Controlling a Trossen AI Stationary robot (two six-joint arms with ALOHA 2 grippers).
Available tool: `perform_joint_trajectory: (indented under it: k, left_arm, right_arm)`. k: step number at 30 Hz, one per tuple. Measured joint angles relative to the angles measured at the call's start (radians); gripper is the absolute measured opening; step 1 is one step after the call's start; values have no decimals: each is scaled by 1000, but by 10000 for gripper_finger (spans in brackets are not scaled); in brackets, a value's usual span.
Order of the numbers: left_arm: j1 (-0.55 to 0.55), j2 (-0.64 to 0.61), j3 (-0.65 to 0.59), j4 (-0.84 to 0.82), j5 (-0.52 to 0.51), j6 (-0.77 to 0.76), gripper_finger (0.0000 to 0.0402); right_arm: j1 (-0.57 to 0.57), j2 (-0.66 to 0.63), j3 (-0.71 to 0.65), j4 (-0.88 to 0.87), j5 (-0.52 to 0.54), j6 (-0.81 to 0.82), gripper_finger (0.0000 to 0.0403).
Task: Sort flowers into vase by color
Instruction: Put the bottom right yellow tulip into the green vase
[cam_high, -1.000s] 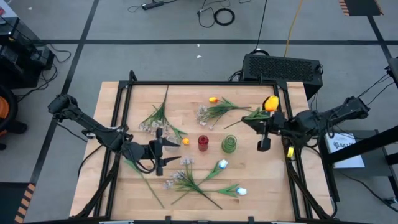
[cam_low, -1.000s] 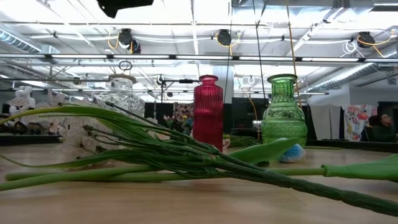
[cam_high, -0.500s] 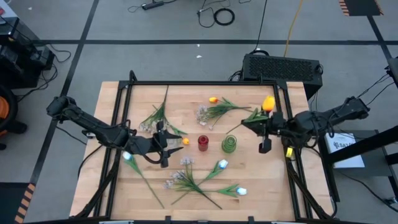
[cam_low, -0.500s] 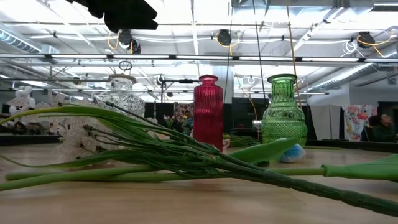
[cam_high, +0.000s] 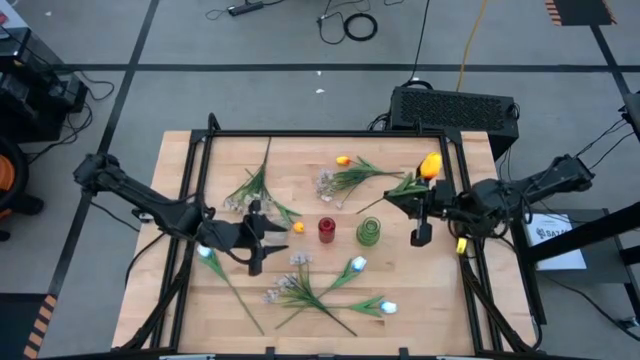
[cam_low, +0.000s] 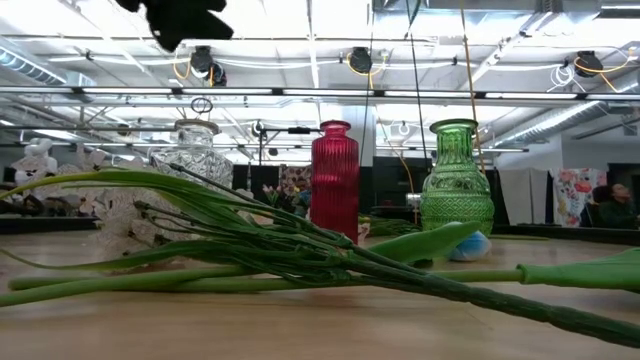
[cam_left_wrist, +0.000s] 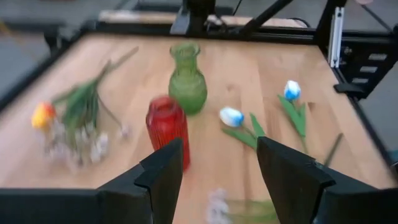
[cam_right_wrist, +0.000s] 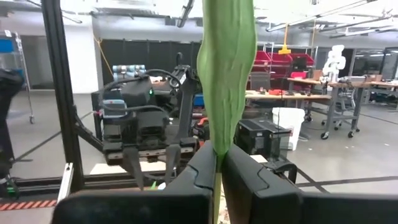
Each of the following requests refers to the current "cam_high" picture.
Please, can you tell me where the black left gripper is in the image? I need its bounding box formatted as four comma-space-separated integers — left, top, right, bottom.
201, 199, 290, 278

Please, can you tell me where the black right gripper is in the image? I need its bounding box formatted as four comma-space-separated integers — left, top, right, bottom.
383, 180, 459, 249

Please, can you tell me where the white artificial flower bunch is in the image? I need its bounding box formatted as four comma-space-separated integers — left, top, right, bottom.
314, 167, 405, 210
222, 136, 275, 215
261, 251, 359, 338

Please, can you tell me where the red ribbed glass vase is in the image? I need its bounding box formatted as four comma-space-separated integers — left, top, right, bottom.
317, 216, 337, 245

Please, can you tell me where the blue white artificial tulip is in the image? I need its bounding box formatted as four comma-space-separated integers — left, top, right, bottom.
274, 255, 368, 330
196, 243, 266, 337
294, 294, 399, 319

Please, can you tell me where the orange artificial tulip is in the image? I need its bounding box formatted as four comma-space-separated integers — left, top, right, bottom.
335, 154, 391, 177

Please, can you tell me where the green glass vase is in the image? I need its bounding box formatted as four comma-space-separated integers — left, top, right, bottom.
355, 216, 382, 248

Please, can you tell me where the black mesh computer case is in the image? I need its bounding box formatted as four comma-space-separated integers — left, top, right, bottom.
387, 85, 521, 161

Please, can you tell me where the white labelled box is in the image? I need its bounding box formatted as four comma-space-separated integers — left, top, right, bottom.
522, 212, 589, 272

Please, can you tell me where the black metal stand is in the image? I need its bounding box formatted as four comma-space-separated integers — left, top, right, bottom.
512, 199, 640, 326

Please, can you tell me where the black power strip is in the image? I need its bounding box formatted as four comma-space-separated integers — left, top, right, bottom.
227, 0, 265, 17

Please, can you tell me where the black hazard-striped floor mat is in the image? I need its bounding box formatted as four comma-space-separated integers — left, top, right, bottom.
0, 293, 59, 360
544, 0, 617, 27

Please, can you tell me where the black equipment cabinet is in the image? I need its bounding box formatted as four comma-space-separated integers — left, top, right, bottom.
0, 27, 90, 144

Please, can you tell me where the black metal table frame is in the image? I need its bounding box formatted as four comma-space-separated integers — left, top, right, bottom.
112, 112, 546, 359

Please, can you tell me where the black floor cable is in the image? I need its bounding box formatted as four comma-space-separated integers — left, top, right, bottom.
401, 0, 432, 92

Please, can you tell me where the yellow floor cable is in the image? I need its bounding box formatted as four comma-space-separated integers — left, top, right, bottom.
455, 0, 490, 93

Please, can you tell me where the coiled black cable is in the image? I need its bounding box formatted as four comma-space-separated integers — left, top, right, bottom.
342, 12, 379, 43

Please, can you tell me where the orange cable reel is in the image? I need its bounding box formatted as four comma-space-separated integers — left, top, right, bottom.
0, 135, 30, 221

